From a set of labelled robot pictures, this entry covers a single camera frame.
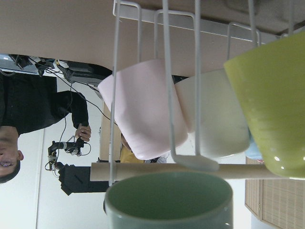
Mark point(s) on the person's hand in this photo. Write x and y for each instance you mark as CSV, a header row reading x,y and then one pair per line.
x,y
83,132

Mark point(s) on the green cup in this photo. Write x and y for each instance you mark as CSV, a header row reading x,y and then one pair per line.
x,y
170,200

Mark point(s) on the pink cup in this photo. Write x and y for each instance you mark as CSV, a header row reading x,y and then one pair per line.
x,y
141,107

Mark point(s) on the cream white cup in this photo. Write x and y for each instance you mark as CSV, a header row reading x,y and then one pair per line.
x,y
224,130

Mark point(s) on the light blue cup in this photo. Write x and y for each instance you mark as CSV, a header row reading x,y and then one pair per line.
x,y
253,152

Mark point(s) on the yellow cup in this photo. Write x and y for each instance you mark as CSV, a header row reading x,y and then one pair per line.
x,y
269,82

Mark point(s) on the person in black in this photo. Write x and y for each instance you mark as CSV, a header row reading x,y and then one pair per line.
x,y
29,103

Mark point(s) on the black teleoperation handle device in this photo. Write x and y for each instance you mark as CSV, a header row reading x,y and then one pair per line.
x,y
73,179

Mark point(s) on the white wire cup rack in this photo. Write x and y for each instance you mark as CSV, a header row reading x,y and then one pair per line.
x,y
184,120

